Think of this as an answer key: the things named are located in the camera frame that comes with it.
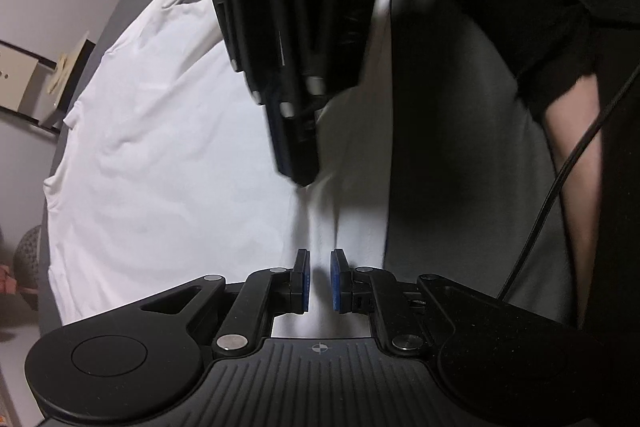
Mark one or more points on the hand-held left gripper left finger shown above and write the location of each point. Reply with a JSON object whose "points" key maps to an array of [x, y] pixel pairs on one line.
{"points": [[301, 282]]}

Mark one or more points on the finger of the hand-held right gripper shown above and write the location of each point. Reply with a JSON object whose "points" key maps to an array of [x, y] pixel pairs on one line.
{"points": [[270, 57], [310, 57]]}

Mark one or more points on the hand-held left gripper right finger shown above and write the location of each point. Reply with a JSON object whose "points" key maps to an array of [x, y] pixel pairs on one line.
{"points": [[339, 282]]}

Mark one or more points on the white shirt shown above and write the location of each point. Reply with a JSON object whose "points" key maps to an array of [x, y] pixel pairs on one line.
{"points": [[175, 157]]}

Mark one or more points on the person's left forearm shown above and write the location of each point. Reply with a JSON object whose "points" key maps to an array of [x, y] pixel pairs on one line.
{"points": [[575, 207]]}

